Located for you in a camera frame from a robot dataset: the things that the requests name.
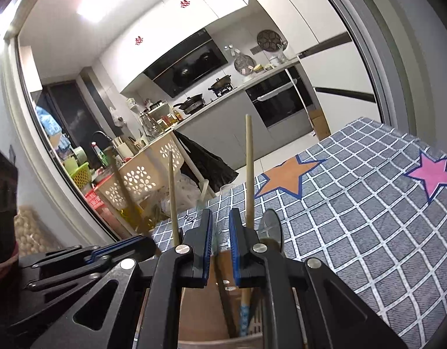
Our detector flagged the beige plastic utensil holder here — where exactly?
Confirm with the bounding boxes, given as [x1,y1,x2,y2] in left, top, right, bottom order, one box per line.
[176,249,268,349]

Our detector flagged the green spray bottle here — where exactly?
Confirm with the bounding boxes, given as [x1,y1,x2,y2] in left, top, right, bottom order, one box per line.
[92,141,111,167]

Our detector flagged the clear bag of pale nuts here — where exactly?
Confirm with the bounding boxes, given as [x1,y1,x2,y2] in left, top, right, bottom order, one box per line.
[13,205,61,259]

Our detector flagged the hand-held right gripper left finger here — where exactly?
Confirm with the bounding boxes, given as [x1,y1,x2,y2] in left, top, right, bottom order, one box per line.
[29,208,214,349]

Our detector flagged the beige flower-cutout trolley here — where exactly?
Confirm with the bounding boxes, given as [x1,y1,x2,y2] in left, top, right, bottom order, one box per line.
[95,131,217,234]

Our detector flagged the shelf of condiment bottles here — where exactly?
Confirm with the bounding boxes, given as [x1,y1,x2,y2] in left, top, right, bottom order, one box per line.
[138,99,185,136]

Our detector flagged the grey sliding door frame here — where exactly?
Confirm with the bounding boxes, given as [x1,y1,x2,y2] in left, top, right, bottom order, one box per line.
[0,0,447,242]

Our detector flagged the grey kitchen base cabinet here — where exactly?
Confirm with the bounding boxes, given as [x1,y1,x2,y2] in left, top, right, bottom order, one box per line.
[172,62,316,172]

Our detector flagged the ceiling light panel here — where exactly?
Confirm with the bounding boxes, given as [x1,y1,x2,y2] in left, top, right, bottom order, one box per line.
[76,0,112,17]

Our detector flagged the crumpled clear plastic bag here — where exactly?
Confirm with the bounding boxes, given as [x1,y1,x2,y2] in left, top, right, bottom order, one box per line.
[172,174,203,212]

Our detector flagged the black range hood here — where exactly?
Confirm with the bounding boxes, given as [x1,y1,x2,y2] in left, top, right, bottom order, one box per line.
[142,28,230,98]

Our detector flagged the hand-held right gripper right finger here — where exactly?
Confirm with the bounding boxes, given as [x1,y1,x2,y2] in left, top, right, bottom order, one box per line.
[229,208,409,349]

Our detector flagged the bundle of wooden chopsticks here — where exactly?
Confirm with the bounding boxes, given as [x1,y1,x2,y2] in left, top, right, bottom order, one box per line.
[112,114,254,338]

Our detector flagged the black wok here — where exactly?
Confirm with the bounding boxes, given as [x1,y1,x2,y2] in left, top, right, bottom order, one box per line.
[174,93,206,112]

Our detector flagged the round grey pot lid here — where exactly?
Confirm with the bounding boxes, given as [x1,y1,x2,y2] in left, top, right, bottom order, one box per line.
[233,53,255,74]

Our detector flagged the yellow cooking oil bottle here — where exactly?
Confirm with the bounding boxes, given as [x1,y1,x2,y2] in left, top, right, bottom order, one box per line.
[117,204,145,234]

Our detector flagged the white mop handle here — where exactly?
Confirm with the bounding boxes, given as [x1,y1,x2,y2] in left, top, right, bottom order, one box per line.
[285,68,316,117]

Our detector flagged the white upper kitchen cabinets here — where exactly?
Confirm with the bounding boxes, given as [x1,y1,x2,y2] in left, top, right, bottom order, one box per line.
[98,0,319,94]

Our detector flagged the round dark hanging pan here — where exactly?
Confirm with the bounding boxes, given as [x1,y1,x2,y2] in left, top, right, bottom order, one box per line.
[256,29,280,52]

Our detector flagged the white refrigerator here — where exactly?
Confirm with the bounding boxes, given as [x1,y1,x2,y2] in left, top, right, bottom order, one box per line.
[245,0,383,132]

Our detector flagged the white knife block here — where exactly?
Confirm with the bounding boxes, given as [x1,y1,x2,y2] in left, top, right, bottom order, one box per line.
[114,136,132,155]

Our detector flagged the person's left hand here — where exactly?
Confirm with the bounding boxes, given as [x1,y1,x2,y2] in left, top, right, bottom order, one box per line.
[0,252,21,286]

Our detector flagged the black plastic bag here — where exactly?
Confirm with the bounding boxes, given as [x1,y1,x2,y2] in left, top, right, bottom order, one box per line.
[175,131,239,192]

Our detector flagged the grey checked star tablecloth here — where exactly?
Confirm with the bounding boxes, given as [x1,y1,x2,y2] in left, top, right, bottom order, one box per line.
[151,116,447,349]

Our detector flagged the black built-in oven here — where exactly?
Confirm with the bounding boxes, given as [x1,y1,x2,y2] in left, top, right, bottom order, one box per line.
[245,66,313,129]

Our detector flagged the cardboard box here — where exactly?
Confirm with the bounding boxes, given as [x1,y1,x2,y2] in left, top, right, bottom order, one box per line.
[308,108,332,141]

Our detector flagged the kitchen faucet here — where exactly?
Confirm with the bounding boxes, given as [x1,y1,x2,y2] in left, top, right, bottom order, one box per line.
[91,130,113,150]

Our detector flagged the translucent grey plastic spoon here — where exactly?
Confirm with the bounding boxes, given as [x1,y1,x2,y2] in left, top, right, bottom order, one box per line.
[258,209,283,252]

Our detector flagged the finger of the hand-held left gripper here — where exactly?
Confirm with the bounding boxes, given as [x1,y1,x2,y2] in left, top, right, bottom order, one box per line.
[38,236,157,268]
[23,258,117,299]

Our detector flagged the green plastic basket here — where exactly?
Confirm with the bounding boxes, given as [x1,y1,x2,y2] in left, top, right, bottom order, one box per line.
[63,161,92,190]

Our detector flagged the black cooking pot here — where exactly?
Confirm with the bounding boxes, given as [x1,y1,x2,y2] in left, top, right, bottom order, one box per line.
[208,74,233,94]

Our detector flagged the red plastic basket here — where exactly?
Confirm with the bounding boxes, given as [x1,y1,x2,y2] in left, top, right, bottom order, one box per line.
[84,183,108,209]

